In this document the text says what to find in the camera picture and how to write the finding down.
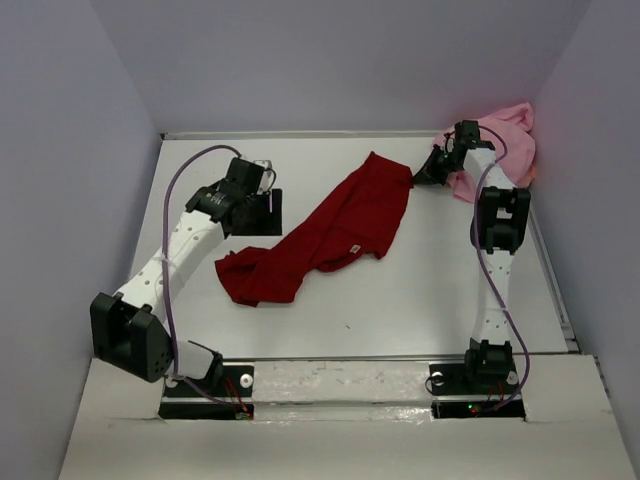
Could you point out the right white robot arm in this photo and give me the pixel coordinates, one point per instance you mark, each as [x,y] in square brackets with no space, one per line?
[497,359]

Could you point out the metal rail at front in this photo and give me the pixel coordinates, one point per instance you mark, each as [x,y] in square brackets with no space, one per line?
[407,357]

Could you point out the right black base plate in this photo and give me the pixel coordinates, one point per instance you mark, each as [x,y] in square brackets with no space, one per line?
[456,397]

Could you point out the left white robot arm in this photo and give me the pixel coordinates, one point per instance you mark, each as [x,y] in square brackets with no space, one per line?
[134,328]

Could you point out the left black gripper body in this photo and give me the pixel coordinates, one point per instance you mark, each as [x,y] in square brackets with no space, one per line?
[259,221]

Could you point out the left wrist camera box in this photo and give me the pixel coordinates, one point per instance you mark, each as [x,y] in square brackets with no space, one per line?
[268,175]

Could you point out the red t shirt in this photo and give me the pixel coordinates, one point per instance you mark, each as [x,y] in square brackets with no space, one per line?
[360,216]

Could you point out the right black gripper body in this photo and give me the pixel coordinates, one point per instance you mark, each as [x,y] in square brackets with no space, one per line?
[438,166]

